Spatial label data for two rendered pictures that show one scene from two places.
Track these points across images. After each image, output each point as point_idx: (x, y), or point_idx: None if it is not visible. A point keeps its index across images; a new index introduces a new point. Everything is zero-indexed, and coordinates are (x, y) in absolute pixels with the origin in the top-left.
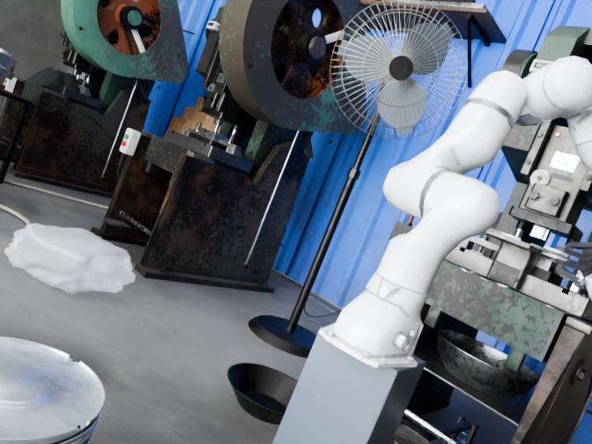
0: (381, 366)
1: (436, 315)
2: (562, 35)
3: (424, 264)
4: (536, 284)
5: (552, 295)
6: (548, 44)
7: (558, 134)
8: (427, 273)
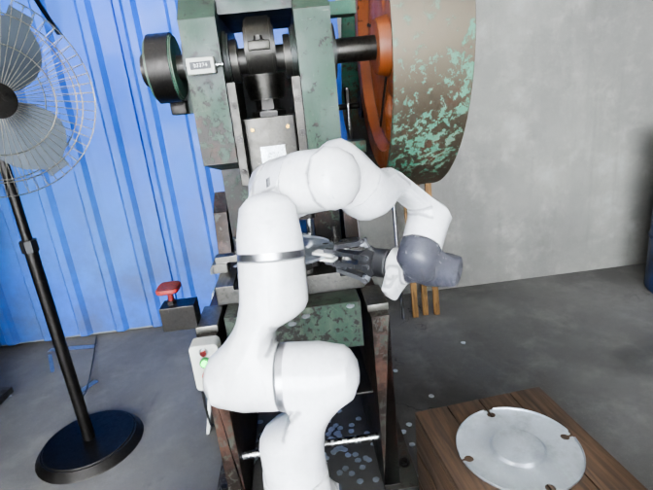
0: None
1: None
2: (195, 16)
3: (319, 454)
4: (318, 281)
5: (335, 282)
6: (187, 31)
7: (253, 129)
8: (323, 454)
